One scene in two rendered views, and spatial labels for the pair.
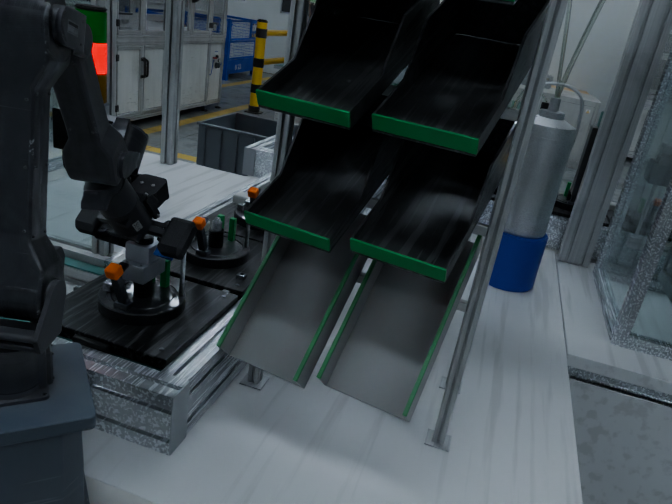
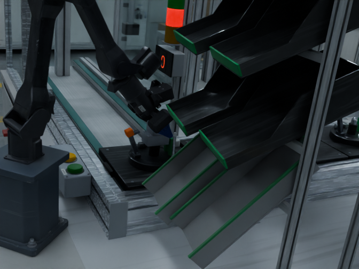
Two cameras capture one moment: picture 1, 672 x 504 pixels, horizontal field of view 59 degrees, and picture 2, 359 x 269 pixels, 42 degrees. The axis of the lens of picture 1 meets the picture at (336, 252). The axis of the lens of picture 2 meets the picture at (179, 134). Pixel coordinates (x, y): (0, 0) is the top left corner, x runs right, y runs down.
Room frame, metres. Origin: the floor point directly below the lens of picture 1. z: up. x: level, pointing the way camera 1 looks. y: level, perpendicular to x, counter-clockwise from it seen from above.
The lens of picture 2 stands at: (0.13, -0.61, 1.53)
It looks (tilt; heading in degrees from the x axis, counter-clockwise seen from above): 22 degrees down; 48
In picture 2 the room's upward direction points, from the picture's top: 6 degrees clockwise
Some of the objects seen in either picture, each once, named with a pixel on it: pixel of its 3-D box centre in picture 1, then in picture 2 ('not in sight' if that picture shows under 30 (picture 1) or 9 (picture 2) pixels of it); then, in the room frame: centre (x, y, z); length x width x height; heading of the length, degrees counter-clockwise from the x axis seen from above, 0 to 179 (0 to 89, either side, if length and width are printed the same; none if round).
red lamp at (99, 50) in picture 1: (91, 56); (174, 16); (1.03, 0.46, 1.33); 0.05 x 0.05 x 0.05
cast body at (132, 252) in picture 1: (147, 253); (159, 130); (0.88, 0.30, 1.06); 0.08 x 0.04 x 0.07; 167
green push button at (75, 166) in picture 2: not in sight; (75, 169); (0.66, 0.37, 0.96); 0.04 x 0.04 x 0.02
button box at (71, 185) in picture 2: not in sight; (68, 168); (0.68, 0.44, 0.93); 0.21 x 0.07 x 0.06; 76
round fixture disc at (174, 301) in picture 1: (142, 299); (153, 157); (0.87, 0.31, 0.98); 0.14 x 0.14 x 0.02
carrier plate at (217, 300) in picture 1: (142, 309); (153, 164); (0.87, 0.31, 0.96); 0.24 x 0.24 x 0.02; 76
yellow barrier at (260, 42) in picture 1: (301, 62); not in sight; (9.41, 0.99, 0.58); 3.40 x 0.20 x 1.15; 166
